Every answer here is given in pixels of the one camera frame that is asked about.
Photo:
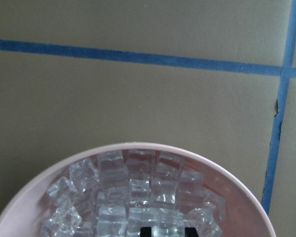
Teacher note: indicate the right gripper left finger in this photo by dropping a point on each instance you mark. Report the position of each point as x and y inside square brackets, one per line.
[145, 232]

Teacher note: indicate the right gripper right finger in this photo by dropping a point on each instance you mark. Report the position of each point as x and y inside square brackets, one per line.
[190, 232]

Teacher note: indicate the pile of ice cubes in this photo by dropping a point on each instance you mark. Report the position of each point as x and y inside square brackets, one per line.
[114, 194]

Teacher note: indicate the pink bowl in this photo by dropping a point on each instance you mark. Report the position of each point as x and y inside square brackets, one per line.
[245, 216]

